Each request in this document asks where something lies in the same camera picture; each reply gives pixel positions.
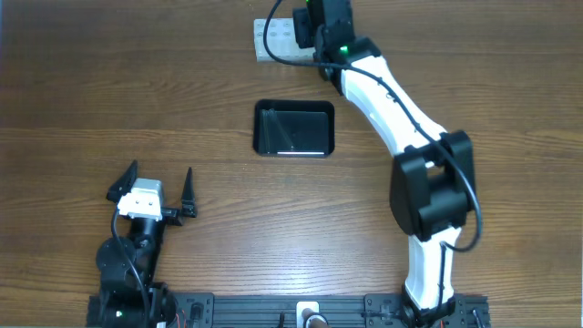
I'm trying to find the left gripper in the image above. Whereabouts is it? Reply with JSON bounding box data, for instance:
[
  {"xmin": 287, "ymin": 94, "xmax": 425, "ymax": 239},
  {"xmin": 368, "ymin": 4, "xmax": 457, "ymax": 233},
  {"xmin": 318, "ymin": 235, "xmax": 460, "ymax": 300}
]
[{"xmin": 106, "ymin": 159, "xmax": 199, "ymax": 227}]

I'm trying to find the clear test tube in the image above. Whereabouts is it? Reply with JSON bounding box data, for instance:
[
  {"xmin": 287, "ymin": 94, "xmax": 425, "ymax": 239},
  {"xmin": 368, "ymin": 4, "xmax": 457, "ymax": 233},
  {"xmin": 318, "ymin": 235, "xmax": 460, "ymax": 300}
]
[
  {"xmin": 269, "ymin": 108, "xmax": 295, "ymax": 149},
  {"xmin": 275, "ymin": 150, "xmax": 326, "ymax": 159},
  {"xmin": 261, "ymin": 108, "xmax": 274, "ymax": 155}
]

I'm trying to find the black tray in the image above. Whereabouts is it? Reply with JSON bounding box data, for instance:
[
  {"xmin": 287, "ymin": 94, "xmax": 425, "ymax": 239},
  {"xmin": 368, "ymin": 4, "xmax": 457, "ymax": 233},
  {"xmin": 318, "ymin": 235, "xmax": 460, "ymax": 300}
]
[{"xmin": 252, "ymin": 98, "xmax": 336, "ymax": 159}]

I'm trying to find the white test tube rack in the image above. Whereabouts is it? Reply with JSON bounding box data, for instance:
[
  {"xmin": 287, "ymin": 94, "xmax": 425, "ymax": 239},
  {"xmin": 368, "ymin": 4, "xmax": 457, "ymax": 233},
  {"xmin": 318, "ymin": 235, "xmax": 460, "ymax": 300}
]
[{"xmin": 253, "ymin": 17, "xmax": 320, "ymax": 64}]

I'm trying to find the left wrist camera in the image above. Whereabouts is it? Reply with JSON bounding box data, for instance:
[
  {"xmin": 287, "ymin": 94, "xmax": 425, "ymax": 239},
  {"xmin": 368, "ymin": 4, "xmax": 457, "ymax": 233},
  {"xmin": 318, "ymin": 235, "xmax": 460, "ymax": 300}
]
[{"xmin": 117, "ymin": 177, "xmax": 166, "ymax": 222}]

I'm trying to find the mounting rail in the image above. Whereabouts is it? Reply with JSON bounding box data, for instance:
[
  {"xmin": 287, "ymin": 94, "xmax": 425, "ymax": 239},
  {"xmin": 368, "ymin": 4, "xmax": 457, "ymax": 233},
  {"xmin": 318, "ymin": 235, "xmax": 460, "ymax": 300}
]
[{"xmin": 86, "ymin": 291, "xmax": 492, "ymax": 328}]

